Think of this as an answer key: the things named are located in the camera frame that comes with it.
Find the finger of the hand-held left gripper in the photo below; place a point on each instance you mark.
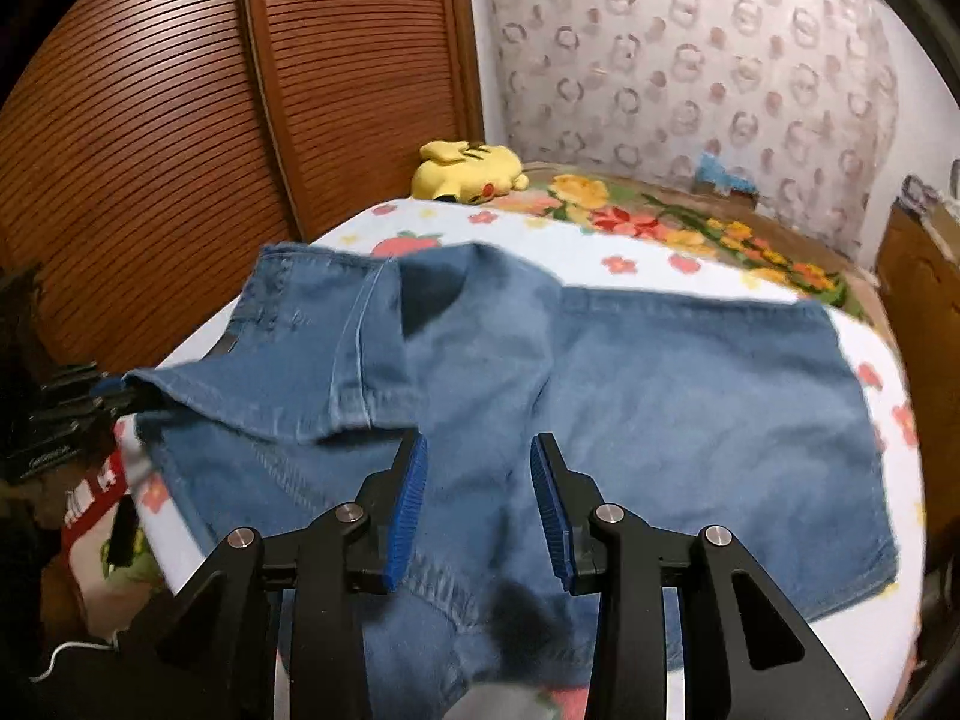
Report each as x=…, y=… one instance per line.
x=112, y=390

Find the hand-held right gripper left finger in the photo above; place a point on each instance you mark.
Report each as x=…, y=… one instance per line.
x=405, y=517

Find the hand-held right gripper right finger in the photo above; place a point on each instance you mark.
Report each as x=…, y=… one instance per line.
x=551, y=517

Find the blue denim pants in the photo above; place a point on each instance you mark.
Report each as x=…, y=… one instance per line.
x=637, y=390

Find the wooden louvred wardrobe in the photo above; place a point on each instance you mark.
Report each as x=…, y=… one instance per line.
x=187, y=127

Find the white floral bed sheet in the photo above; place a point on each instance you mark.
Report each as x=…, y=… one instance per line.
x=675, y=255

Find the colourful floral blanket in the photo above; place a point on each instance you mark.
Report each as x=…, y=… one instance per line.
x=622, y=214

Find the yellow plush toy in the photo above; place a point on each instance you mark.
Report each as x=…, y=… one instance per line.
x=465, y=169

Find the wooden sideboard cabinet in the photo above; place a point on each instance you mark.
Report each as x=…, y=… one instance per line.
x=919, y=300

